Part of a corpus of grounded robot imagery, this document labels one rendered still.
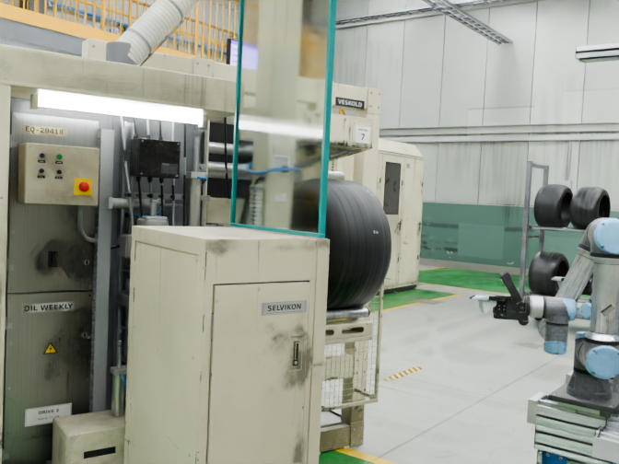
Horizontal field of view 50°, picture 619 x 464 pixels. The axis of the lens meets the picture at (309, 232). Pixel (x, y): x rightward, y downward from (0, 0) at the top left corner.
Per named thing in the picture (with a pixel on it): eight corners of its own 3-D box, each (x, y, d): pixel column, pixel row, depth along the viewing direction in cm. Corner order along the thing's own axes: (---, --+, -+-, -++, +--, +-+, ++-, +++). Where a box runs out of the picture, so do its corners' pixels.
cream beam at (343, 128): (267, 137, 289) (268, 104, 288) (239, 140, 310) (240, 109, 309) (373, 149, 324) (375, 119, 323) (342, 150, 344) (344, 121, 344)
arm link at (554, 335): (563, 349, 236) (565, 319, 236) (568, 356, 225) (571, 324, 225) (540, 347, 238) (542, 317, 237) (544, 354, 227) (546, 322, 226)
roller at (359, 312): (303, 323, 266) (304, 312, 266) (297, 321, 270) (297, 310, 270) (370, 318, 286) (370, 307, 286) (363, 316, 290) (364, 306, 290)
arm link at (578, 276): (589, 212, 243) (528, 329, 249) (596, 212, 232) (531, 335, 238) (619, 225, 241) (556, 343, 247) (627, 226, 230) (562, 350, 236)
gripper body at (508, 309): (493, 319, 229) (530, 321, 226) (494, 293, 229) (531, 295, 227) (491, 318, 236) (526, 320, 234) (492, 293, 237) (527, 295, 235)
